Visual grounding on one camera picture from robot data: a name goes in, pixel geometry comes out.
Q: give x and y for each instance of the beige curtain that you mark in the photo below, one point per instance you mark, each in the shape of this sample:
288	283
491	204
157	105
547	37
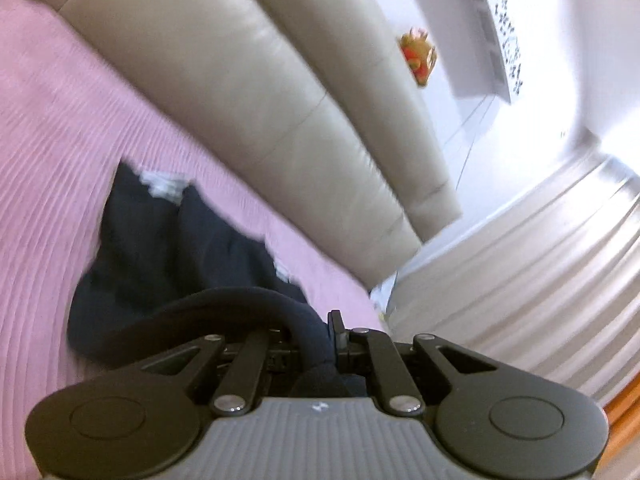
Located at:
525	260

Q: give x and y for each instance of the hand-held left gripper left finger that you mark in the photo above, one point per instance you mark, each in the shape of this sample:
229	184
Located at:
250	360

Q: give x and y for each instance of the pink quilted blanket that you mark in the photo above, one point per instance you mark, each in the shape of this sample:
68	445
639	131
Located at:
50	160

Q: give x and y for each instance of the navy striped-sleeve hoodie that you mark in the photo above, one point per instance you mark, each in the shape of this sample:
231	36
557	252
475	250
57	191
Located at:
150	260

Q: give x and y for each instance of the white patterned wall panel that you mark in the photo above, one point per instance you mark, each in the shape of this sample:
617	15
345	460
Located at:
500	20

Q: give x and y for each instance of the orange wooden furniture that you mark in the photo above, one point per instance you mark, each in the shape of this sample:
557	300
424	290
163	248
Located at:
625	435

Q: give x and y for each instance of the red yellow wall ornament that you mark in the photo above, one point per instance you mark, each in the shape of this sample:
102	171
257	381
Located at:
419	55

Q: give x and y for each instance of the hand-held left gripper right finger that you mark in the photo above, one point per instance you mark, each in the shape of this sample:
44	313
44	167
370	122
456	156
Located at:
372	355

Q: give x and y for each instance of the beige leather headboard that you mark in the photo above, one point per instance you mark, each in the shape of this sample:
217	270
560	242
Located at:
225	85

